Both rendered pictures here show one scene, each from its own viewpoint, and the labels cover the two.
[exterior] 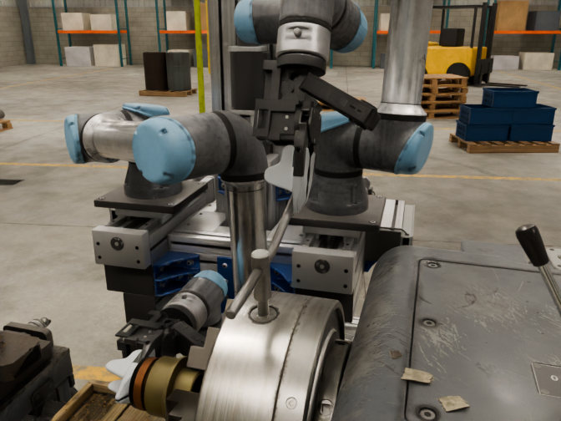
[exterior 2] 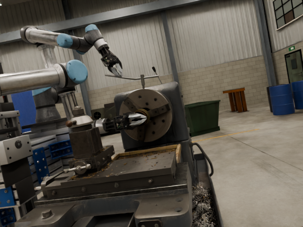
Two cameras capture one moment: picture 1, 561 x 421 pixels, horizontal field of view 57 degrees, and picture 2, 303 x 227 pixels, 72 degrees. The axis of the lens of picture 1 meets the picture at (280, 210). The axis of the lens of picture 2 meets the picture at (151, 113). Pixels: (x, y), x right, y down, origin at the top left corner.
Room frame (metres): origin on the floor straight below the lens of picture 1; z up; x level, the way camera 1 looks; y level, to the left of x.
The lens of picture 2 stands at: (0.67, 1.28, 1.15)
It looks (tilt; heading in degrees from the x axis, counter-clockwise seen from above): 3 degrees down; 265
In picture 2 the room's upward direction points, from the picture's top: 11 degrees counter-clockwise
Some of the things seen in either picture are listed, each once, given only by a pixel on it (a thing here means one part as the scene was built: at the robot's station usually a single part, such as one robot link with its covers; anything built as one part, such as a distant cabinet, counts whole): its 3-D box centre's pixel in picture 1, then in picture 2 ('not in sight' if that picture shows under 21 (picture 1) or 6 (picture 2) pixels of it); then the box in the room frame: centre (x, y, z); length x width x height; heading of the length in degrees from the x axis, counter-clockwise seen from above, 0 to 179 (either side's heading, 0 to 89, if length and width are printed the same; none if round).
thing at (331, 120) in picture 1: (342, 139); (43, 95); (1.21, -0.15, 1.33); 0.13 x 0.12 x 0.14; 58
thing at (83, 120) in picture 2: not in sight; (80, 120); (0.84, 0.58, 1.13); 0.08 x 0.08 x 0.03
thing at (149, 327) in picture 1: (157, 339); (117, 123); (0.76, 0.21, 1.08); 0.12 x 0.09 x 0.08; 163
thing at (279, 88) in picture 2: not in sight; (281, 99); (-3.91, -4.80, 0.44); 0.59 x 0.59 x 0.88
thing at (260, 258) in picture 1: (262, 293); (143, 84); (0.57, 0.02, 1.26); 0.02 x 0.02 x 0.12
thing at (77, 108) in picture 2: not in sight; (78, 111); (0.84, 0.58, 1.17); 0.04 x 0.04 x 0.03
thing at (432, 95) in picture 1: (426, 95); not in sight; (9.91, -2.72, 0.36); 1.26 x 0.86 x 0.73; 95
